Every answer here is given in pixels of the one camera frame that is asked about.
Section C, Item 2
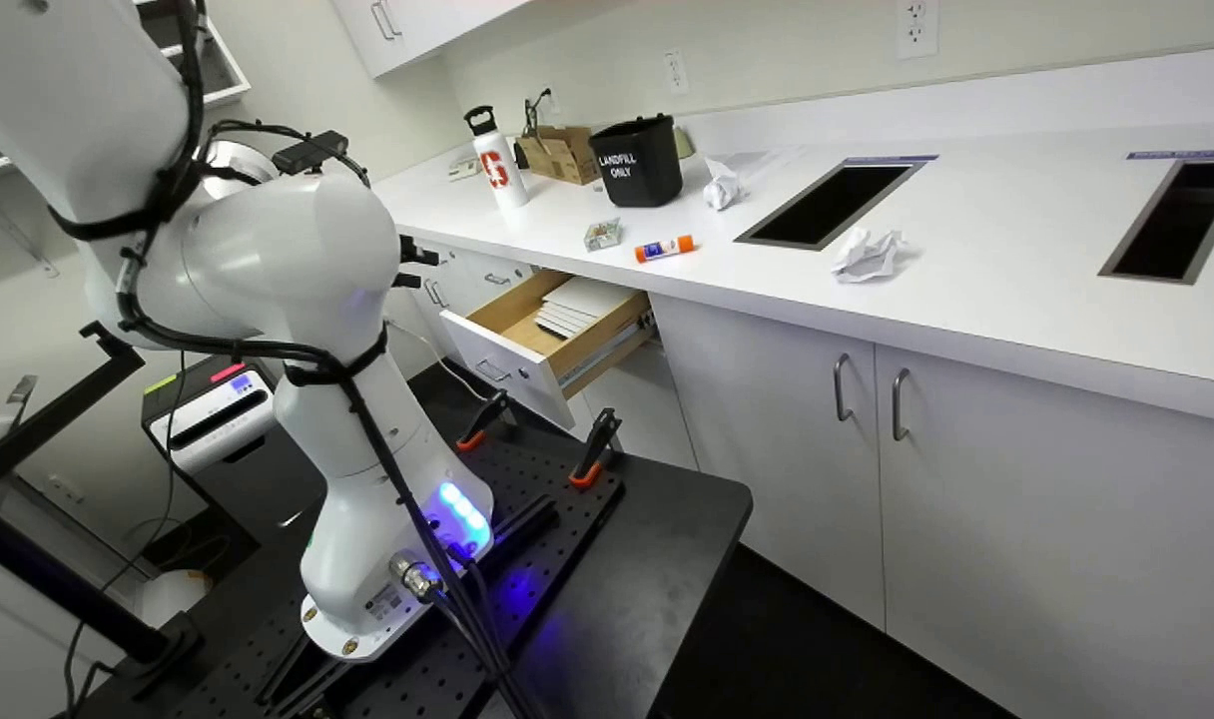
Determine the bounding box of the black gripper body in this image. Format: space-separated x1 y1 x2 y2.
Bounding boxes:
394 234 446 275

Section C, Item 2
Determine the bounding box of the silver drawer pull handle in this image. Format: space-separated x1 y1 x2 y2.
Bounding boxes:
468 354 518 397

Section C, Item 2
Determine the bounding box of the white drawer with wooden interior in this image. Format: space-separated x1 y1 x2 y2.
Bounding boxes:
434 263 659 430

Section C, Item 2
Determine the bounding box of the closed white drawer front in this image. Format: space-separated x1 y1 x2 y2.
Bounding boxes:
411 243 538 325

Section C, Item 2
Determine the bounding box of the white water bottle red logo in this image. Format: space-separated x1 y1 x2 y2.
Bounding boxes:
459 100 530 217

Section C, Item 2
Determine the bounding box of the white paper stack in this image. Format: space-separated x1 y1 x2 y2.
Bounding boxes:
530 275 639 342

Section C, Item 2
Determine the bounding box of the brown cardboard box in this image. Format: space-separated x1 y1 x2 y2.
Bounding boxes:
515 122 602 188

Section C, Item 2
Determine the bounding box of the black orange bar clamp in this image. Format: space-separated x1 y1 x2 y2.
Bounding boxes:
452 389 518 458
566 405 626 495

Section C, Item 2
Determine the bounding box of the black landfill only bin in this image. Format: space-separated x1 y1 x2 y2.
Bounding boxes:
588 110 685 213

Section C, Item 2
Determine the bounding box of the orange capped glue stick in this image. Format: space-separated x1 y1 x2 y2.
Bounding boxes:
630 230 704 266

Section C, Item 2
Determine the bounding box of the white black label printer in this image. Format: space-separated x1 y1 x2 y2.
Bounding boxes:
144 354 278 480

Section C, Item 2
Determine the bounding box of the narrow white cabinet panel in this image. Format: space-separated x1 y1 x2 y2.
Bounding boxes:
552 346 697 470

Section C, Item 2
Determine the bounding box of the tall crumpled white paper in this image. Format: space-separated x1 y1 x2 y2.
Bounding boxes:
697 157 748 217

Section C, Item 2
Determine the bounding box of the black perforated breadboard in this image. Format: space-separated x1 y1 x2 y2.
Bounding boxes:
72 397 626 719

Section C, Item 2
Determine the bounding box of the black table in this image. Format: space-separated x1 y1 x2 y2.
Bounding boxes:
58 383 759 719

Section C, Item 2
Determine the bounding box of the white cabinet door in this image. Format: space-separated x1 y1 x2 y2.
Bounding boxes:
874 338 1214 719
649 291 886 631

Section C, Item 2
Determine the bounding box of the wide rectangular counter waste opening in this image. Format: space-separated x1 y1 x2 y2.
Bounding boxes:
732 153 938 255

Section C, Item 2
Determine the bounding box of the flat crumpled white paper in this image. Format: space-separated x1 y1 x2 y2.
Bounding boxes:
836 225 922 287

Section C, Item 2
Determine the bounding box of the black metal stand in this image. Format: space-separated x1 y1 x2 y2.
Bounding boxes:
0 317 208 672

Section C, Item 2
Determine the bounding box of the narrow rectangular counter waste opening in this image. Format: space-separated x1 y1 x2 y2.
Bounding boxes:
1099 149 1214 287

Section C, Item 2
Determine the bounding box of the black cable junction box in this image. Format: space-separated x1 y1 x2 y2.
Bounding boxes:
266 122 375 184

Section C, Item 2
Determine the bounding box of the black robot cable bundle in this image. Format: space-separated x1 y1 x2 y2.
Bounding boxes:
44 0 546 719

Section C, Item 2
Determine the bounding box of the white upper wall cabinet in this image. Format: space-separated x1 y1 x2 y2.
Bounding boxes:
326 0 530 78

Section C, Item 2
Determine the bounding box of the white wall outlet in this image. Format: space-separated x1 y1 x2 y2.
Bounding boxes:
653 46 689 100
890 0 944 61

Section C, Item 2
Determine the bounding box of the silver cabinet door handle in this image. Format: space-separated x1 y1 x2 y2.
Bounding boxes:
829 346 868 430
886 365 917 446

